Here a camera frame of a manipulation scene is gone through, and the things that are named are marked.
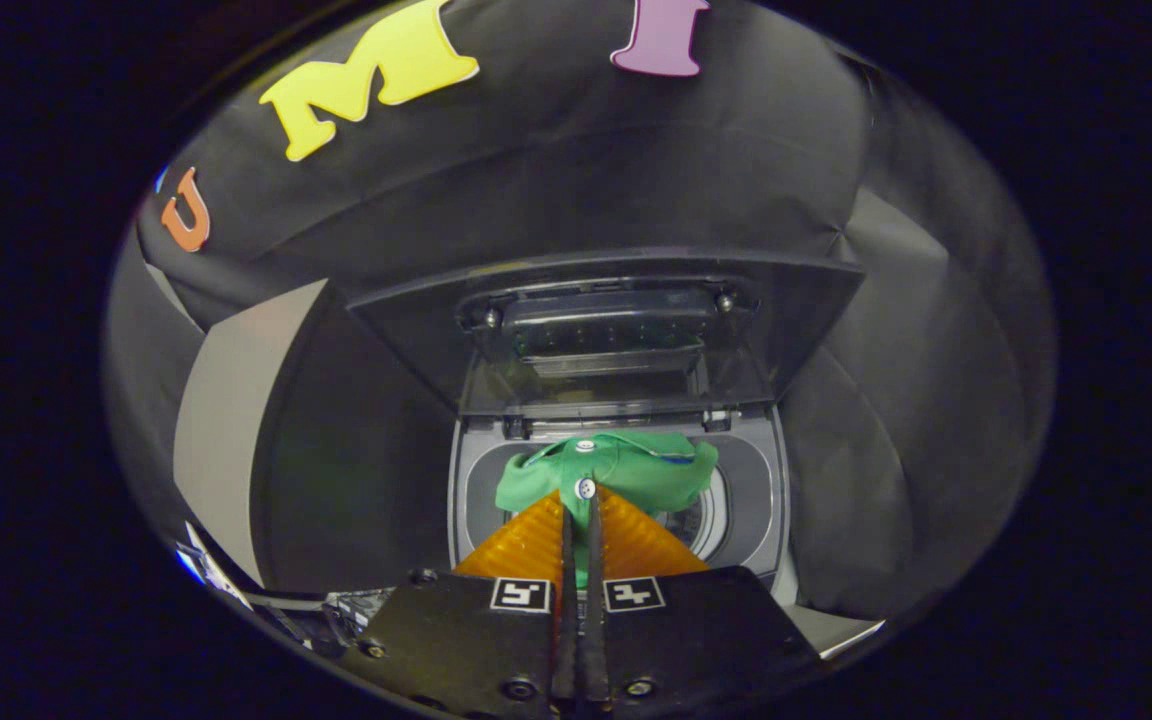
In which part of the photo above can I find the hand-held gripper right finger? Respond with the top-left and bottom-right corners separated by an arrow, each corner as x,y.
586,487 -> 825,719

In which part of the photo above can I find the dark washing machine lid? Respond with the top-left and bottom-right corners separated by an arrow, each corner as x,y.
348,247 -> 867,416

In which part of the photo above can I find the grey white cabinet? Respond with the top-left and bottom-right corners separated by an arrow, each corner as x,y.
174,280 -> 457,593

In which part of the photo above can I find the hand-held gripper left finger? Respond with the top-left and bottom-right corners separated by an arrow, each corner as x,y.
341,490 -> 577,719

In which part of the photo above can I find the black backdrop cloth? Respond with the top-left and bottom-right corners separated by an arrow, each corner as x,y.
104,0 -> 1057,621

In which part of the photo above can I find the green polo shirt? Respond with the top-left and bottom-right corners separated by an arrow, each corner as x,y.
494,432 -> 720,586

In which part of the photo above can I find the blue white object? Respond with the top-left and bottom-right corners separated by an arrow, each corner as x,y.
174,520 -> 252,609

